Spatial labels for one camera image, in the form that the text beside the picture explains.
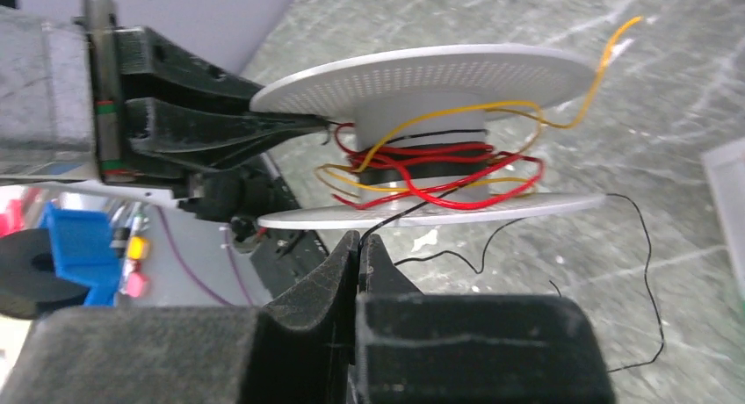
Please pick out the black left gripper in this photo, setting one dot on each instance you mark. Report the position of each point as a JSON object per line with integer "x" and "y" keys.
{"x": 141, "y": 142}

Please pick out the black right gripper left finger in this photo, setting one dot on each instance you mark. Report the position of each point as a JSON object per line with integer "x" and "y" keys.
{"x": 296, "y": 349}

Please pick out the white perforated cable spool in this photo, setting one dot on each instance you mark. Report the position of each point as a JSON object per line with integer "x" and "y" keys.
{"x": 419, "y": 116}

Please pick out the black round disc outside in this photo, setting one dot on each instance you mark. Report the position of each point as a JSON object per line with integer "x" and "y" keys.
{"x": 30, "y": 287}

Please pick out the white plastic bin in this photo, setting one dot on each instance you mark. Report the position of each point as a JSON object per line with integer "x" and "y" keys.
{"x": 724, "y": 170}

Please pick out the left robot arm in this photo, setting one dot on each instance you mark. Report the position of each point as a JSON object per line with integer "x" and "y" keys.
{"x": 236, "y": 197}

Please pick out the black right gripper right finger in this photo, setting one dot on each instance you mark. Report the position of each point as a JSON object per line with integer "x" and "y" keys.
{"x": 413, "y": 347}

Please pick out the blue plastic bin outside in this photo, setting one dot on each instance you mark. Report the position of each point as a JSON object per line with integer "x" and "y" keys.
{"x": 81, "y": 248}

